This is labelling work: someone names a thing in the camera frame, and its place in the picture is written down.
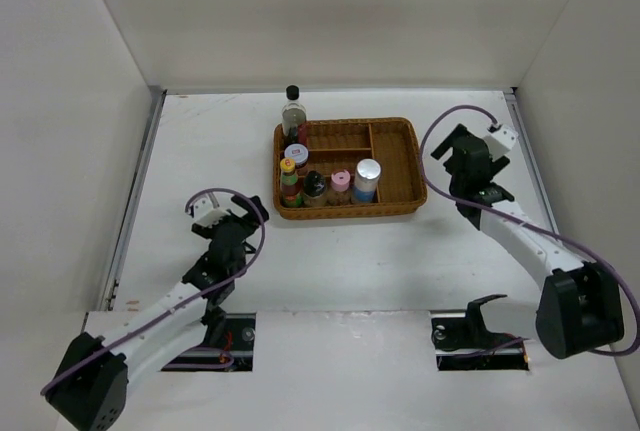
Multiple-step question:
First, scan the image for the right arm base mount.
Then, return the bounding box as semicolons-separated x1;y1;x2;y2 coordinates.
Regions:
430;294;529;372

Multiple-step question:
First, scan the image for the white blue cylindrical shaker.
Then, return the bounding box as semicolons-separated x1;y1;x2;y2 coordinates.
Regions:
351;158;382;204

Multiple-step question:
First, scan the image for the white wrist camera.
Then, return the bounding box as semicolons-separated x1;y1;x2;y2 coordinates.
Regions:
483;124;519;160
186;192;229;228

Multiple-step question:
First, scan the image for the small jar white lid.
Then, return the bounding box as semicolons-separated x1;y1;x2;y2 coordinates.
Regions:
284;143;309;176

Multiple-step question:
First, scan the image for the red green sauce bottle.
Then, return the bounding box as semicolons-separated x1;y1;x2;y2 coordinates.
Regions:
279;158;303;208

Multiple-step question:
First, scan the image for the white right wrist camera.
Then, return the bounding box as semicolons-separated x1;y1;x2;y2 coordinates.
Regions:
483;124;519;160

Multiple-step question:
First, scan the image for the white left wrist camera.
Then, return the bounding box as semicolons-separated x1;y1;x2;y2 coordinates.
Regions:
186;192;229;228

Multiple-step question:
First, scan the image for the black cap pepper shaker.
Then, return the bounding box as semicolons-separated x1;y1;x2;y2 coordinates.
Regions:
302;171;327;207

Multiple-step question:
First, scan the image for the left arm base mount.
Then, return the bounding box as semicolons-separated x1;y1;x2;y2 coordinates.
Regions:
162;313;257;372

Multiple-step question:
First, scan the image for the pink cap spice shaker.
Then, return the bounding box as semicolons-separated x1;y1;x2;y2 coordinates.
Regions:
327;169;351;206

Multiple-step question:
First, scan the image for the brown wicker divided basket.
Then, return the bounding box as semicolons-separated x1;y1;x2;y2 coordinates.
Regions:
272;117;427;220

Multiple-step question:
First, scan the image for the dark soy sauce bottle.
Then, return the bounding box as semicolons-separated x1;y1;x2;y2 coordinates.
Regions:
281;85;307;146

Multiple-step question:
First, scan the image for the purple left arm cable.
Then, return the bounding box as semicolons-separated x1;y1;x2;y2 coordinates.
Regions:
39;188;267;397

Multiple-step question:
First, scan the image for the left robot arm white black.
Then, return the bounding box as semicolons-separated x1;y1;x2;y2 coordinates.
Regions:
40;188;269;430

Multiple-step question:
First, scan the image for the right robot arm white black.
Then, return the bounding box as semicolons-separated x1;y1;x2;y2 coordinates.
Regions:
431;124;624;359

